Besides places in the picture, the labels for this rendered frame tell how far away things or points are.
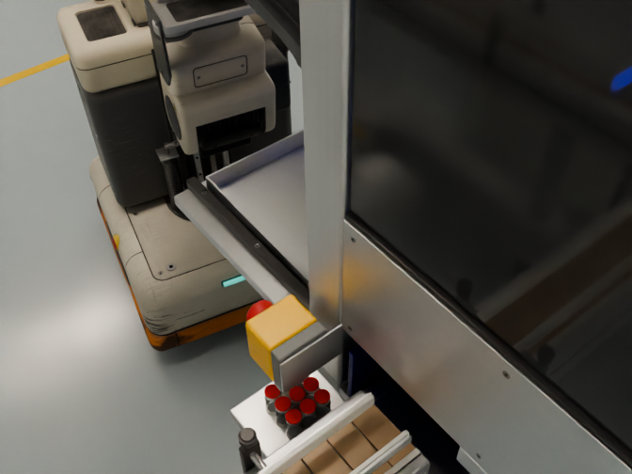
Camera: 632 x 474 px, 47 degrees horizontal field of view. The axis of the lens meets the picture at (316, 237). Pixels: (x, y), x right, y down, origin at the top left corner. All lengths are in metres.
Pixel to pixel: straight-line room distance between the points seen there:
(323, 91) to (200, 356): 1.52
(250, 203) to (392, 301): 0.53
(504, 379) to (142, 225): 1.54
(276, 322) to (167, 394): 1.21
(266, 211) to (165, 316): 0.80
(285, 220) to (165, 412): 0.97
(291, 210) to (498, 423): 0.60
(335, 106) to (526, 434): 0.34
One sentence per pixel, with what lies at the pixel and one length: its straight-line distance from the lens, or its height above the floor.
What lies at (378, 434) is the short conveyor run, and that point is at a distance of 0.90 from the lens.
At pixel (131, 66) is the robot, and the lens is 1.83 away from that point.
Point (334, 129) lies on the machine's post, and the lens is 0.67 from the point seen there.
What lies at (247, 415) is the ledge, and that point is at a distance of 0.97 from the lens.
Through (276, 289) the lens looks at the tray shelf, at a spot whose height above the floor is 0.88.
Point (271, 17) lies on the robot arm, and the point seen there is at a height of 1.26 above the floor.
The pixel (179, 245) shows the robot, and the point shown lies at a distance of 1.99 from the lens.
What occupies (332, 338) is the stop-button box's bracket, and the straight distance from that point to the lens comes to 0.87.
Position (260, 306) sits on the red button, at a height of 1.01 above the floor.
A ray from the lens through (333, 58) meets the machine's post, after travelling 0.62.
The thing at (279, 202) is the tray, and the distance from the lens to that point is 1.21.
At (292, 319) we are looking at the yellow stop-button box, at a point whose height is 1.03.
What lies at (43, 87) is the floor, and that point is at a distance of 3.21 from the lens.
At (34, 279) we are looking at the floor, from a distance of 2.42.
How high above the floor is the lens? 1.73
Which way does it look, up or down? 47 degrees down
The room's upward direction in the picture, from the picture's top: 1 degrees counter-clockwise
